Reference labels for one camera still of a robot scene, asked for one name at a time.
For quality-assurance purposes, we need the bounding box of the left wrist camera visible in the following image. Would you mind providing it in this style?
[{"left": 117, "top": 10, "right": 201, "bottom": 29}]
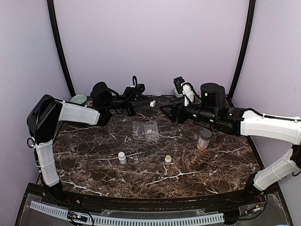
[{"left": 132, "top": 75, "right": 145, "bottom": 94}]

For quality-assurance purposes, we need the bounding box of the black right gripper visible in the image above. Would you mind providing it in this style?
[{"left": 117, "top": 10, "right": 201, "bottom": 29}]
[{"left": 159, "top": 96, "right": 218, "bottom": 125}]

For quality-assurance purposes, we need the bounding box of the teal bowl on plate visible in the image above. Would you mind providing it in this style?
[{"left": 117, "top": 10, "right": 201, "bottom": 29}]
[{"left": 70, "top": 94, "right": 87, "bottom": 105}]

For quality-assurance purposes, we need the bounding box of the small teal patterned bowl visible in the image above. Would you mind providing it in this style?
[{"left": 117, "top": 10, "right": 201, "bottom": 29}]
[{"left": 174, "top": 88, "right": 182, "bottom": 98}]

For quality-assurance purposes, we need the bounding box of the black frame post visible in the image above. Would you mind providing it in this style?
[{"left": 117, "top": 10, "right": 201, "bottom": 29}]
[
  {"left": 47, "top": 0, "right": 76, "bottom": 97},
  {"left": 228, "top": 0, "right": 256, "bottom": 100}
]

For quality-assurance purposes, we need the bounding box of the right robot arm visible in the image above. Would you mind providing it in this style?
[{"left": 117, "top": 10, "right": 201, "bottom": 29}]
[{"left": 159, "top": 80, "right": 301, "bottom": 204}]

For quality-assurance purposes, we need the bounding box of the small white bottle cap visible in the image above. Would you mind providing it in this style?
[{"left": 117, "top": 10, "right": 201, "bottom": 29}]
[{"left": 150, "top": 100, "right": 156, "bottom": 107}]

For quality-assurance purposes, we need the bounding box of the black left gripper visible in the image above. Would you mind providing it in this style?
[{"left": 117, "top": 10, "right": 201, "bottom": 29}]
[{"left": 104, "top": 86, "right": 153, "bottom": 116}]

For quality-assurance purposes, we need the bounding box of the white pill bottle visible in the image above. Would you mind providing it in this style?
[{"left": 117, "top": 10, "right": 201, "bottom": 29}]
[
  {"left": 118, "top": 152, "right": 127, "bottom": 165},
  {"left": 165, "top": 155, "right": 172, "bottom": 165}
]

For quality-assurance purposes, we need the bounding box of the black right frame post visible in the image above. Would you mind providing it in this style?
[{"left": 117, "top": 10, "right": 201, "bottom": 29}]
[{"left": 228, "top": 0, "right": 256, "bottom": 100}]

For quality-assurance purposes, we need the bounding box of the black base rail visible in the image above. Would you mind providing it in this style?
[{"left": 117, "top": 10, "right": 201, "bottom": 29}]
[{"left": 23, "top": 181, "right": 280, "bottom": 212}]

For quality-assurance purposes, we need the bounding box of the white slotted cable duct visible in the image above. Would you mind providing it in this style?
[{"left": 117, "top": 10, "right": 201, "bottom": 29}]
[{"left": 29, "top": 201, "right": 225, "bottom": 226}]

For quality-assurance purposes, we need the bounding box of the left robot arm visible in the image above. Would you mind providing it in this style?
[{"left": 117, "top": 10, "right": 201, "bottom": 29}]
[{"left": 27, "top": 77, "right": 156, "bottom": 205}]

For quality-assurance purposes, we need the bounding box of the clear plastic pill organizer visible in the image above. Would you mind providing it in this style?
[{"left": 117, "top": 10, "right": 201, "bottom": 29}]
[{"left": 132, "top": 121, "right": 159, "bottom": 141}]

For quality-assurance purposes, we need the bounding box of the orange pill bottle grey cap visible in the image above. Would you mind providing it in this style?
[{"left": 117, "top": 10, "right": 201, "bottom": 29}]
[{"left": 197, "top": 129, "right": 212, "bottom": 151}]

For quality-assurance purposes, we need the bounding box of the white pill bottle front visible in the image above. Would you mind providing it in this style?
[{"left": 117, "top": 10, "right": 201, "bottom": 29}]
[{"left": 118, "top": 152, "right": 127, "bottom": 165}]

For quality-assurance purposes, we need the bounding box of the square floral ceramic plate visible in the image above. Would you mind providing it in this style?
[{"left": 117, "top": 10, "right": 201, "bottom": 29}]
[{"left": 85, "top": 101, "right": 93, "bottom": 107}]

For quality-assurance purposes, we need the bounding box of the black left frame post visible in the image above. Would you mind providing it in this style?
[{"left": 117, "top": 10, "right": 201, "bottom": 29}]
[{"left": 47, "top": 0, "right": 76, "bottom": 97}]

